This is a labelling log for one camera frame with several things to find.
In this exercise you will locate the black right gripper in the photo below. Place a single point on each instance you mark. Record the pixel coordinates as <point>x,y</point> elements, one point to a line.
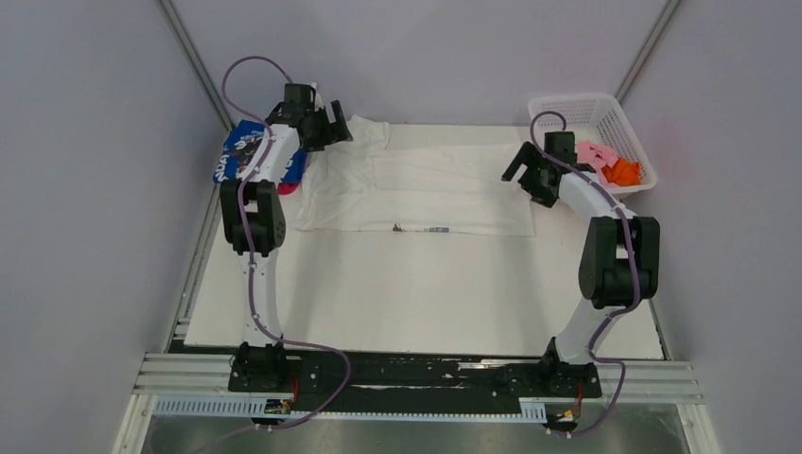
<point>539,196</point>

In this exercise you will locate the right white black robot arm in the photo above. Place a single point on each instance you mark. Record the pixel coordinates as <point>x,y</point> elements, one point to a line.
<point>619,264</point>

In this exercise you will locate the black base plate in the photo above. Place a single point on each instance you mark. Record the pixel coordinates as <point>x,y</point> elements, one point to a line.
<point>411,383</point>

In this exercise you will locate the white plastic basket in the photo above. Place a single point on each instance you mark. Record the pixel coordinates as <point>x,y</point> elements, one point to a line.
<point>598,119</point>

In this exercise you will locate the aluminium frame rail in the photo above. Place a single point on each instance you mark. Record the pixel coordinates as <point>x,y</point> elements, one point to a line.
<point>646,381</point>

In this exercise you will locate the white printed t shirt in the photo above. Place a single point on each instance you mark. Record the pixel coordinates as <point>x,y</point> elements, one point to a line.
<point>366,185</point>

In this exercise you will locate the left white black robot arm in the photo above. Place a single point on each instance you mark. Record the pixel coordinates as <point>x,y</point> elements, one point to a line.
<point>255,226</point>

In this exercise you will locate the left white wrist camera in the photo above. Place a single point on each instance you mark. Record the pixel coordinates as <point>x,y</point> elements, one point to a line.
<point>317,98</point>

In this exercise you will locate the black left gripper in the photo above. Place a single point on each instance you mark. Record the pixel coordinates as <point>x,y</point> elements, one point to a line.
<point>339,126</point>

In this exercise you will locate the orange crumpled shirt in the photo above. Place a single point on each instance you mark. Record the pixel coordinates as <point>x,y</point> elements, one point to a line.
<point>622,173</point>

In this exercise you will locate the folded blue printed t shirt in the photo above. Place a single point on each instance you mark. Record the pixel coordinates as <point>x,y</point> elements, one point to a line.
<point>240,147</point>

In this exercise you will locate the light pink crumpled shirt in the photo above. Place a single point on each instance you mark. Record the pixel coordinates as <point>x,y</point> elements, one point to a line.
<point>598,156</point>

